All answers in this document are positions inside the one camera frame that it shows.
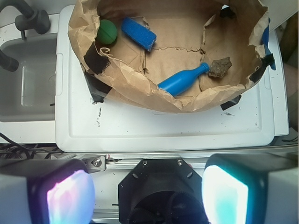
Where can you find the aluminium frame rail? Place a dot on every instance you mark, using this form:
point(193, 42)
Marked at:
point(103, 162)

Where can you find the grey toy sink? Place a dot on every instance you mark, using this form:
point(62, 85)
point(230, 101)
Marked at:
point(28, 94)

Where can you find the dark grey faucet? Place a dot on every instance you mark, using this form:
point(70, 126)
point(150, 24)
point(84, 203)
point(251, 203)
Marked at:
point(30, 18)

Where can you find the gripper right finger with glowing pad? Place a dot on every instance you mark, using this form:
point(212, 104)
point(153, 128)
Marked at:
point(251, 188)

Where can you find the grey brown rock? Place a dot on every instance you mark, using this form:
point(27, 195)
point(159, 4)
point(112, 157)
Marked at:
point(219, 67)

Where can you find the green ball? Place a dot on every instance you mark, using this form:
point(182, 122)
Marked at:
point(107, 32)

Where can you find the white plastic lid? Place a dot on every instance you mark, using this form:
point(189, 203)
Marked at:
point(114, 127)

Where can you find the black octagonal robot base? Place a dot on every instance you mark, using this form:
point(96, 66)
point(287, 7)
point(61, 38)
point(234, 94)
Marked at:
point(161, 191)

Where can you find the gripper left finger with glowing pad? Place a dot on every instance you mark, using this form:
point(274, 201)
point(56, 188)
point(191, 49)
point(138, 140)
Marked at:
point(45, 192)

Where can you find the blue sponge block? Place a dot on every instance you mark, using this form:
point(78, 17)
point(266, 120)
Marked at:
point(138, 33)

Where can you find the blue plastic bottle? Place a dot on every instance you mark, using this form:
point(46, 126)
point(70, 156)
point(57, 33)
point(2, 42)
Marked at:
point(183, 80)

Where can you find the brown paper bag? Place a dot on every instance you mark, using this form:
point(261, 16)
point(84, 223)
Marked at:
point(189, 32)

